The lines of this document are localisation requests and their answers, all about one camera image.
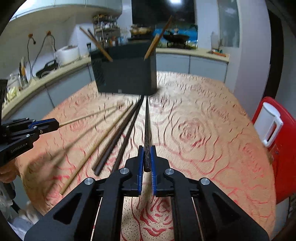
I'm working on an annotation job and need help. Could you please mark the orange cloth on counter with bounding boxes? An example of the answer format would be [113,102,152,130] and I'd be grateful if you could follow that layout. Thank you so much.
[208,50,227,57]

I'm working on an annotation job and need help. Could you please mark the white bottle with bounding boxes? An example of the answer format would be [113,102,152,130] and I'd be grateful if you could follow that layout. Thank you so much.
[210,31,219,50]

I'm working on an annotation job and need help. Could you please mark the upper wall cabinets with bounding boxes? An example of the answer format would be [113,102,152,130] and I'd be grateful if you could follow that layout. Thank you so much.
[10,0,122,21]

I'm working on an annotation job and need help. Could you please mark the dark brown chopstick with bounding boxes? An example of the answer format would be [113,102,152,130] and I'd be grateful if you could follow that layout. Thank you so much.
[79,27,113,62]

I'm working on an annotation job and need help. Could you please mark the brown wooden chopstick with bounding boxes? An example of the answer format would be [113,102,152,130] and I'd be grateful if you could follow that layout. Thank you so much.
[59,102,133,195]

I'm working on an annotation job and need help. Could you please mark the pepper grinder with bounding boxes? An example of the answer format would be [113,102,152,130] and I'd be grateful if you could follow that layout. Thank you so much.
[86,43,92,55]

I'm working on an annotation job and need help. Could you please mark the frosted glass window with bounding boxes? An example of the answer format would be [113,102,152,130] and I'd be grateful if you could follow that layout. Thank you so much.
[217,0,240,48]

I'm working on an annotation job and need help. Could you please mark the white electric kettle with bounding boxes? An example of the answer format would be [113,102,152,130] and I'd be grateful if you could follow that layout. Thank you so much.
[254,102,283,148]

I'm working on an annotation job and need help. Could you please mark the black countertop appliance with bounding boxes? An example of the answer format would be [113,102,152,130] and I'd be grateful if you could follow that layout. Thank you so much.
[36,60,59,79]

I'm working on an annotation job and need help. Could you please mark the person's left hand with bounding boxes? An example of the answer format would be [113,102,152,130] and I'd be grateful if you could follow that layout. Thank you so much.
[0,159,20,183]

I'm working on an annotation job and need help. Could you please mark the black power cable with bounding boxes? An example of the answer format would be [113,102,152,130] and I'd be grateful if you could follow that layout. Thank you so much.
[26,33,58,78]

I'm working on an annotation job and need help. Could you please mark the metal spice rack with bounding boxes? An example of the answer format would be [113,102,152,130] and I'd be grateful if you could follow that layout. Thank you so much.
[93,14,120,48]

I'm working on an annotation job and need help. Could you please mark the dark green utensil holder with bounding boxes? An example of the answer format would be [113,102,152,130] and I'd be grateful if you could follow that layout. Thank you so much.
[90,41,157,95]

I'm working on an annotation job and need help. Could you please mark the light bamboo chopstick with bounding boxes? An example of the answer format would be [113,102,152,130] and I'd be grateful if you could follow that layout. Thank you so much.
[144,16,173,60]
[59,103,125,128]

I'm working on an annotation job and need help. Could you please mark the bronze pot with lid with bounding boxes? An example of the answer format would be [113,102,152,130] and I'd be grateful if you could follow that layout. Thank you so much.
[129,25,152,36]

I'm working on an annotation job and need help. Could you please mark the black wok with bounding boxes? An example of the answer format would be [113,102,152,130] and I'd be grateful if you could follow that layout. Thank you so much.
[163,30,189,46]

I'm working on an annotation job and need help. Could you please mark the red chair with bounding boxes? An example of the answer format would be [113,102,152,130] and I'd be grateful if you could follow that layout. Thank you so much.
[252,96,295,203]

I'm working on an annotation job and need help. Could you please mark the lower counter cabinets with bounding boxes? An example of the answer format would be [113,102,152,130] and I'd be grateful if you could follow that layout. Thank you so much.
[3,48,230,121]

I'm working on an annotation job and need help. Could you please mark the metal utensil cup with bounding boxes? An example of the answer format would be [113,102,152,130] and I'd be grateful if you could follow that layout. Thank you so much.
[18,56,28,89]

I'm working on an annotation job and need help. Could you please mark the black range hood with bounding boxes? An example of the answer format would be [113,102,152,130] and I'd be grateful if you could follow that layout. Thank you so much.
[132,0,195,25]

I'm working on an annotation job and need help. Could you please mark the white rice cooker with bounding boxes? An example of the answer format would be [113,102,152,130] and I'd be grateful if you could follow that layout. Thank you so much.
[55,45,80,65]

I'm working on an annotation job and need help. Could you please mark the dark wooden chopstick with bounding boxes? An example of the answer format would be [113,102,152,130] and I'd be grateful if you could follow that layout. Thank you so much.
[92,95,144,176]

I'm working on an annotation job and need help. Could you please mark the black chopstick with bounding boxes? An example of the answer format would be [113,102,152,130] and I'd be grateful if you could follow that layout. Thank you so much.
[144,96,151,172]

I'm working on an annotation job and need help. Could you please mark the rose pattern tablecloth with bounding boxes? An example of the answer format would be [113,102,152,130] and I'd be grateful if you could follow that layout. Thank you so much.
[16,72,276,234]

